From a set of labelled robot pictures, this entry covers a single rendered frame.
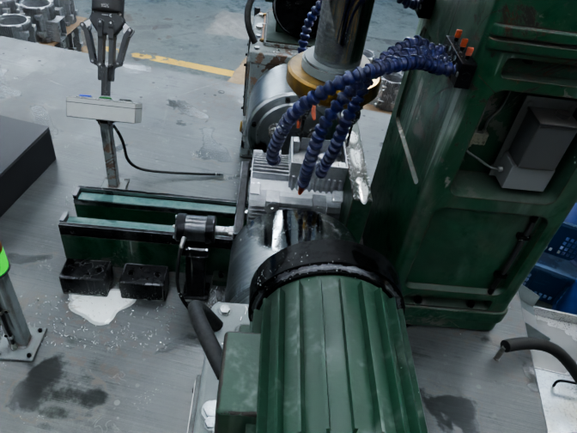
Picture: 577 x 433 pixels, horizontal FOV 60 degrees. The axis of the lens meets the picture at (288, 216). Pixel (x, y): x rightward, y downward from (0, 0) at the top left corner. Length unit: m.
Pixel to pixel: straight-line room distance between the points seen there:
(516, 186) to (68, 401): 0.94
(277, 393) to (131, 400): 0.64
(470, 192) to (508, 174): 0.07
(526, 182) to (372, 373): 0.64
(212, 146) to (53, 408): 0.93
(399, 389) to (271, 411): 0.12
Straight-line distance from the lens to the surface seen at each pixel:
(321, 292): 0.51
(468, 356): 1.26
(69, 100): 1.38
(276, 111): 1.27
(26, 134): 1.58
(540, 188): 1.05
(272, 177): 1.08
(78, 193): 1.32
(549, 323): 2.06
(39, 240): 1.40
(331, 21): 0.92
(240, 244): 0.90
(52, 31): 3.47
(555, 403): 1.81
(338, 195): 1.08
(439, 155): 0.92
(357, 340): 0.49
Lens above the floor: 1.75
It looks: 41 degrees down
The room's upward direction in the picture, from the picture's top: 9 degrees clockwise
